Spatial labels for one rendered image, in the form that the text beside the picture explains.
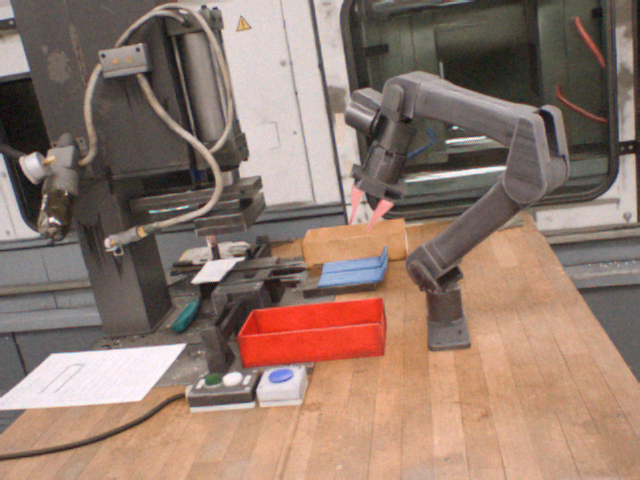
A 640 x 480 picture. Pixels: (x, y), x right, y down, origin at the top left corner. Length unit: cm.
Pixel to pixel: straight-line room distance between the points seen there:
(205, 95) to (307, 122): 67
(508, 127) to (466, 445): 45
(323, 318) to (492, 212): 39
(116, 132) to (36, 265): 113
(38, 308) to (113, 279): 105
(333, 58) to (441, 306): 89
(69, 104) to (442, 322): 81
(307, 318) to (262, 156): 83
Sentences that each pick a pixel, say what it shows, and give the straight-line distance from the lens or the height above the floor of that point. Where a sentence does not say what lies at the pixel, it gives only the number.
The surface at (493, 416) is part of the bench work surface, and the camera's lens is 93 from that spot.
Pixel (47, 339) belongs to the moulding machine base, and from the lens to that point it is 247.
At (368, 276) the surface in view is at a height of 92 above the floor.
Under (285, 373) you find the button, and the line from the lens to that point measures 103.
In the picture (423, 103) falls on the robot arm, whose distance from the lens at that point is 105.
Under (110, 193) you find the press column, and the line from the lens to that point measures 135.
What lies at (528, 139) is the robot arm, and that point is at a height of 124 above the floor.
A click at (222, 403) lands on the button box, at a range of 105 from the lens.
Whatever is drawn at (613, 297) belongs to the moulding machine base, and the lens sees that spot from 201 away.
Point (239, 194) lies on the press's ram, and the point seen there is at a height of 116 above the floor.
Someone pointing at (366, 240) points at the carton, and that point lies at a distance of 154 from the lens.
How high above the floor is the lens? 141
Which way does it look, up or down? 16 degrees down
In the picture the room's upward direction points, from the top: 10 degrees counter-clockwise
